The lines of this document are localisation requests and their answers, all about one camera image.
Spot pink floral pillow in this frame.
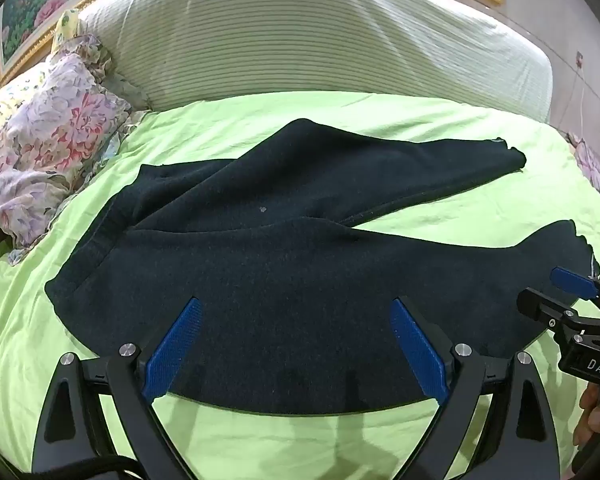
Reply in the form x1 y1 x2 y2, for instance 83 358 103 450
0 35 133 252

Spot white cable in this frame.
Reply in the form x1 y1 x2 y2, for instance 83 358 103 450
578 67 590 128

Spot green bed sheet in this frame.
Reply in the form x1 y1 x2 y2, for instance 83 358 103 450
0 91 600 480

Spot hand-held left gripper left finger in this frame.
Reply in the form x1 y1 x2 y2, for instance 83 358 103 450
30 296 204 480

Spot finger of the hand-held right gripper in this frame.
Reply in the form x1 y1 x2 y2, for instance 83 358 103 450
550 266 600 318
516 286 593 333

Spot dark navy pants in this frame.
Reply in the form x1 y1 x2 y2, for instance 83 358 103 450
45 118 600 416

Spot gold framed flower painting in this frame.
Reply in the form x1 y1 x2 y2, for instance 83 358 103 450
0 0 146 88

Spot person's right hand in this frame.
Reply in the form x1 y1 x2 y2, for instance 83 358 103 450
574 384 600 448

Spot cream striped upholstered headboard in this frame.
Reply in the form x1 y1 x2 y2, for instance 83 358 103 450
77 0 554 123

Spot pale floral cloth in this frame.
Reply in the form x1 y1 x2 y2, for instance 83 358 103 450
567 132 600 196

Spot yellow floral pillow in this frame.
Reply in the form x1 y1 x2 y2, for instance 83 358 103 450
0 9 88 136

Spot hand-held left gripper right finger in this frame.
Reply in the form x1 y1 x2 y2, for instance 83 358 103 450
389 296 563 480

